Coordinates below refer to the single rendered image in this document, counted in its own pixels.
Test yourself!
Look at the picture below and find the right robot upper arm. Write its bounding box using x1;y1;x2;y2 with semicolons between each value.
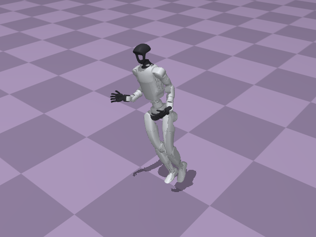
132;65;143;92

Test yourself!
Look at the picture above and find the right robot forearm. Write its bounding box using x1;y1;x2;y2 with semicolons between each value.
126;88;142;102

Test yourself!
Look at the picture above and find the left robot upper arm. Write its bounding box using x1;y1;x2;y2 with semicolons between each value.
152;67;173;93

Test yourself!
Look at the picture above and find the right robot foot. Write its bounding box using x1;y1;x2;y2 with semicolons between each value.
164;167;178;183

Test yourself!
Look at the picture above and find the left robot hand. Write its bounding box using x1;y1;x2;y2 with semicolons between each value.
150;106;172;121

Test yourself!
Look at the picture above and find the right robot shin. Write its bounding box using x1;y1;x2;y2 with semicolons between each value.
155;149;174;173

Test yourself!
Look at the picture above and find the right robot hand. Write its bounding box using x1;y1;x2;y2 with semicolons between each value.
110;90;130;103

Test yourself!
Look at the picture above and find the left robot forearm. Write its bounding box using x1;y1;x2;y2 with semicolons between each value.
166;85;175;114

